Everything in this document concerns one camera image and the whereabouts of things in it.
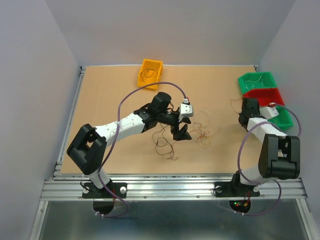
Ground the coloured wire bundle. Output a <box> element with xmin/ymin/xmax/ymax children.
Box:
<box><xmin>151</xmin><ymin>122</ymin><xmax>221</xmax><ymax>161</ymax></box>

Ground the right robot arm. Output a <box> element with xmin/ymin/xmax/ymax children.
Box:
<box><xmin>230</xmin><ymin>97</ymin><xmax>302</xmax><ymax>195</ymax></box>

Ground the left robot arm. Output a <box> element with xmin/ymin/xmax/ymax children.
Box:
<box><xmin>66</xmin><ymin>92</ymin><xmax>194</xmax><ymax>197</ymax></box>

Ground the yellow plastic bin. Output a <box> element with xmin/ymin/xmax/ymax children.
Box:
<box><xmin>137</xmin><ymin>58</ymin><xmax>163</xmax><ymax>87</ymax></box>

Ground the far green plastic bin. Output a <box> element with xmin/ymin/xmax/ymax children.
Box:
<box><xmin>237</xmin><ymin>72</ymin><xmax>277</xmax><ymax>95</ymax></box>

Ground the green plastic bin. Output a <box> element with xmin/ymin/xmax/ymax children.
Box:
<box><xmin>268</xmin><ymin>106</ymin><xmax>294</xmax><ymax>131</ymax></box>
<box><xmin>237</xmin><ymin>72</ymin><xmax>277</xmax><ymax>95</ymax></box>

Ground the red plastic bin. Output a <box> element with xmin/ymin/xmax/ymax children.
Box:
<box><xmin>243</xmin><ymin>88</ymin><xmax>285</xmax><ymax>107</ymax></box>

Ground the near green plastic bin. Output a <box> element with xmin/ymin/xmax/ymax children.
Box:
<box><xmin>268</xmin><ymin>106</ymin><xmax>294</xmax><ymax>131</ymax></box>

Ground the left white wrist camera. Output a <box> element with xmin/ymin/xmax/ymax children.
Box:
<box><xmin>178</xmin><ymin>98</ymin><xmax>194</xmax><ymax>122</ymax></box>

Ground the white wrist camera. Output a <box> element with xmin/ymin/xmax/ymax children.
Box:
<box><xmin>259</xmin><ymin>102</ymin><xmax>279</xmax><ymax>120</ymax></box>
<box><xmin>178</xmin><ymin>98</ymin><xmax>194</xmax><ymax>122</ymax></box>

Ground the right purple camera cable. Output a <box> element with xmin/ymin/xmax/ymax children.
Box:
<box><xmin>233</xmin><ymin>103</ymin><xmax>303</xmax><ymax>216</ymax></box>

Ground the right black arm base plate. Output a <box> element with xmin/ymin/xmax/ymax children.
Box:
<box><xmin>213</xmin><ymin>181</ymin><xmax>260</xmax><ymax>198</ymax></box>

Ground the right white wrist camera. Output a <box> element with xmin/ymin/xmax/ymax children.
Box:
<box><xmin>259</xmin><ymin>102</ymin><xmax>279</xmax><ymax>120</ymax></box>

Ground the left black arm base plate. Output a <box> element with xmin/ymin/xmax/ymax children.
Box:
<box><xmin>80</xmin><ymin>181</ymin><xmax>128</xmax><ymax>199</ymax></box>

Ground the aluminium mounting rail frame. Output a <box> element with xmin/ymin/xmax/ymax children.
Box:
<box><xmin>28</xmin><ymin>65</ymin><xmax>311</xmax><ymax>240</ymax></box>

